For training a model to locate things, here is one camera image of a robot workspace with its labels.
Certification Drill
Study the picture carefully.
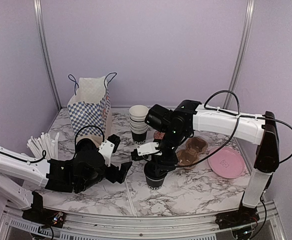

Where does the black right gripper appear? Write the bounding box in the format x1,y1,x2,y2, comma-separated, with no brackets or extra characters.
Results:
151,128,187,177

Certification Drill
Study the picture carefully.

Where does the black plastic cup lid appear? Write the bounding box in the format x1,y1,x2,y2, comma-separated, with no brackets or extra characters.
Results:
144,161,168,180

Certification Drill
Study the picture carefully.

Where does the black paper coffee cup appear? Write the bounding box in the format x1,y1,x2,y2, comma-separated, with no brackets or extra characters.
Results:
146,175,165,190

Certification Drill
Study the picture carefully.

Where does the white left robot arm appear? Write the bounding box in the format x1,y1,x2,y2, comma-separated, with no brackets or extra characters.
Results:
0,134,132,223

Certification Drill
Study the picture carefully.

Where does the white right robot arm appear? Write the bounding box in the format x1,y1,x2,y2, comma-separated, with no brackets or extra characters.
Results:
131,100,279,224

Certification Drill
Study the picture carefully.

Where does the checkered paper takeout bag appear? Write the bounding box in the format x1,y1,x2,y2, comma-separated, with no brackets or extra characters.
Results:
67,72,117,146

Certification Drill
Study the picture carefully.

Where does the red patterned ceramic bowl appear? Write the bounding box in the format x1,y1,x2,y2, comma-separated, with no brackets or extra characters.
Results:
153,131,165,140

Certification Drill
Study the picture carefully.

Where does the brown cardboard cup carrier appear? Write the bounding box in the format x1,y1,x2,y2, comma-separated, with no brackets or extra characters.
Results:
176,137,208,166

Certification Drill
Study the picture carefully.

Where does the stack of paper cups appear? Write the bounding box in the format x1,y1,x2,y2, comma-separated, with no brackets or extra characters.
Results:
129,105,149,145

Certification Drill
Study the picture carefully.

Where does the pink round plate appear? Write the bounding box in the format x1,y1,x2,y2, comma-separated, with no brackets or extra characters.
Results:
208,147,245,179

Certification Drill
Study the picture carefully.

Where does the bundle of white straws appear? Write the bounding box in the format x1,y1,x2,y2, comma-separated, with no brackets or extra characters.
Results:
27,132,59,159

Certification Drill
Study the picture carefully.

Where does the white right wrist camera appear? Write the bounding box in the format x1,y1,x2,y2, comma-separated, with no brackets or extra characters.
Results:
137,142,160,157

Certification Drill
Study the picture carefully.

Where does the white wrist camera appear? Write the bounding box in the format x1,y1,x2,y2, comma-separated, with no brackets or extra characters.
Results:
137,142,160,157
98,140,115,167

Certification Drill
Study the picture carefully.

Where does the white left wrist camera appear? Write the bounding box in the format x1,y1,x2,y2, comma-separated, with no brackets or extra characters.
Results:
98,140,115,167

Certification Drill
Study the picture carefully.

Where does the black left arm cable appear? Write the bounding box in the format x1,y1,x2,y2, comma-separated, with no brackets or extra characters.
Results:
0,124,105,165

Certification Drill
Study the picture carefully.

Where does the right aluminium frame post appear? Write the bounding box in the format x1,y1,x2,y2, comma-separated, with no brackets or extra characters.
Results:
222,0,258,113

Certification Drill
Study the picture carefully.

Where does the aluminium frame post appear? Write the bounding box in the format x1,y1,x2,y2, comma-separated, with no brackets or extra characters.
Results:
33,0,62,111
222,0,258,113

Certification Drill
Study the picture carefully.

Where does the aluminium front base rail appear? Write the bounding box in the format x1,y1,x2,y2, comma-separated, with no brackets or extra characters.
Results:
0,201,287,240

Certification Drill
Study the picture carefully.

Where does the left aluminium frame post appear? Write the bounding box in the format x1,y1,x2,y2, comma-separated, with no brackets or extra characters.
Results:
33,0,62,111

